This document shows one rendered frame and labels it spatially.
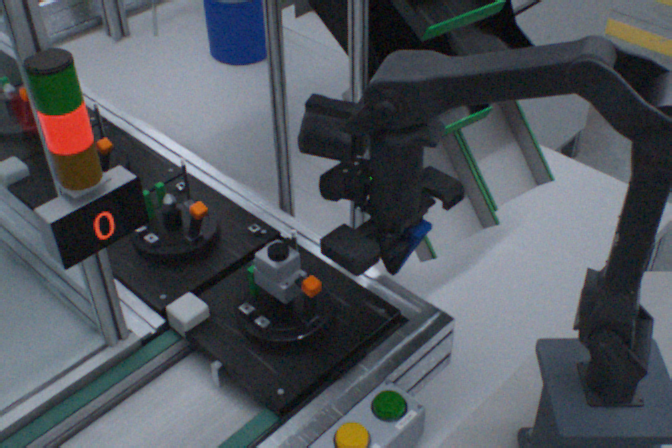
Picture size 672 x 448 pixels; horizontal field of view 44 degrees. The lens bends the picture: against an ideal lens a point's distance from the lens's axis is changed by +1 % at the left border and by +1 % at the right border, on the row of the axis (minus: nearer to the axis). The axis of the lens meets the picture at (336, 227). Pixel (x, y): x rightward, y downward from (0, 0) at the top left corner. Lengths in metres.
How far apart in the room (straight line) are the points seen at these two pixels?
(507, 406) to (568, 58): 0.63
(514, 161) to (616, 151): 1.93
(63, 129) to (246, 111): 0.93
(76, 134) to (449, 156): 0.60
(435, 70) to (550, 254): 0.74
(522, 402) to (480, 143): 0.42
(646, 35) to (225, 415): 3.32
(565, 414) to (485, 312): 0.40
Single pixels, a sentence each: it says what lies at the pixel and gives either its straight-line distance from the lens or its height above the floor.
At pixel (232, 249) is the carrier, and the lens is 1.31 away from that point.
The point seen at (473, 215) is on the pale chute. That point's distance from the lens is 1.31.
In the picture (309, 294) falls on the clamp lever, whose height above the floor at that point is 1.06.
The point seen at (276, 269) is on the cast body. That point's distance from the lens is 1.10.
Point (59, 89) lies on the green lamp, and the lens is 0.92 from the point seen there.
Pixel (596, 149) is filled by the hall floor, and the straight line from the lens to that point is 3.31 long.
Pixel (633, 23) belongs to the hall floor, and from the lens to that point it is 4.26.
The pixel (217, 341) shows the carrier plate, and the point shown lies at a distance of 1.18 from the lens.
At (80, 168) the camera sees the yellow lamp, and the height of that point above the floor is 1.29.
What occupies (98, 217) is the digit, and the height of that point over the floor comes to 1.22.
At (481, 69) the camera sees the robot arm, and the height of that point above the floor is 1.45.
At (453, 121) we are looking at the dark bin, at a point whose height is 1.20.
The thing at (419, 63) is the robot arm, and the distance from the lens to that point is 0.82.
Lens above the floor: 1.84
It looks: 41 degrees down
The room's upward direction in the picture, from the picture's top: 1 degrees counter-clockwise
